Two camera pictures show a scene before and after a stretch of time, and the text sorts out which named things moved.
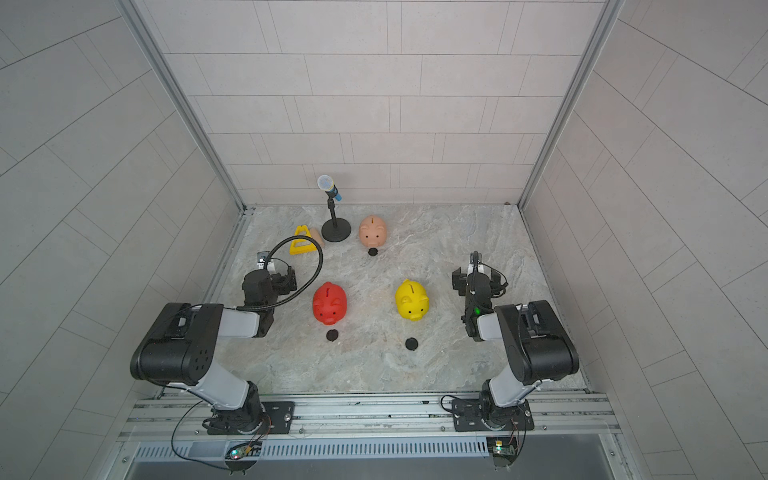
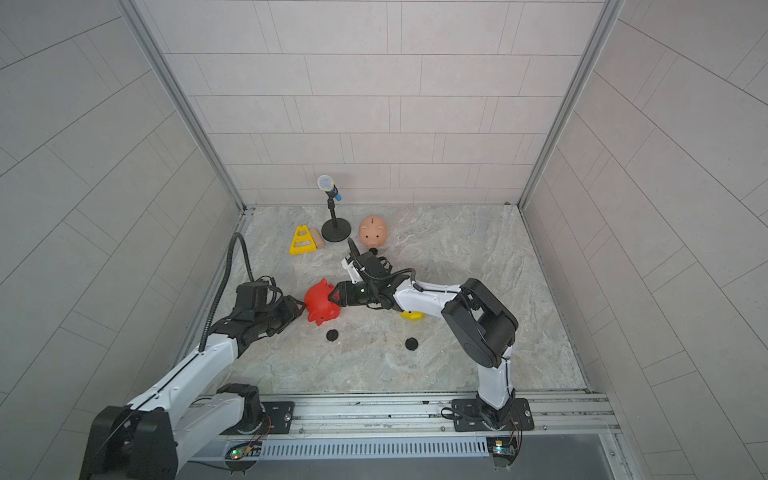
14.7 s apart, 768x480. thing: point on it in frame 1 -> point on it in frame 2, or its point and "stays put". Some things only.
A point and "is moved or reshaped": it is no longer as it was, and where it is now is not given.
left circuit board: x=249 y=449 stays put
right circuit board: x=502 y=449 stays put
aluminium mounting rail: x=372 y=416 stays put
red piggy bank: x=330 y=302 is moved or reshaped
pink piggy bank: x=372 y=231 stays put
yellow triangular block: x=300 y=245 stays put
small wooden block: x=315 y=235 stays put
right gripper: x=464 y=279 -> x=348 y=293
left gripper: x=283 y=282 -> x=292 y=310
